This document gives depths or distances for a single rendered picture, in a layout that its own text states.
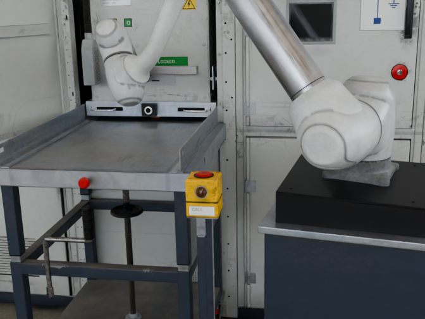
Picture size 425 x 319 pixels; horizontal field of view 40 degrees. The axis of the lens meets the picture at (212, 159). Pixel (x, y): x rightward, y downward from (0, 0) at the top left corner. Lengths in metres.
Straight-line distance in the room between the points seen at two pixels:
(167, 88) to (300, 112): 1.02
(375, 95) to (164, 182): 0.63
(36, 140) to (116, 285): 0.78
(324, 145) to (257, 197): 1.00
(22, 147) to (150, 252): 0.83
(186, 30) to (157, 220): 0.78
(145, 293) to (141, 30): 1.05
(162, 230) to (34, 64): 0.84
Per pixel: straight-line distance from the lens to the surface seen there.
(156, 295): 2.45
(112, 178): 1.73
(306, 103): 1.43
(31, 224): 2.68
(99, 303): 2.43
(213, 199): 1.43
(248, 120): 2.28
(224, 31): 2.27
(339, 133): 1.38
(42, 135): 2.12
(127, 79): 1.90
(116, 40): 1.96
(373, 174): 1.64
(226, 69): 2.28
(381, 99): 1.60
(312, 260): 1.56
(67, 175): 1.78
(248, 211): 2.38
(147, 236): 2.53
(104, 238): 2.59
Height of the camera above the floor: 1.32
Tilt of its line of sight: 15 degrees down
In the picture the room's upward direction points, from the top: 1 degrees counter-clockwise
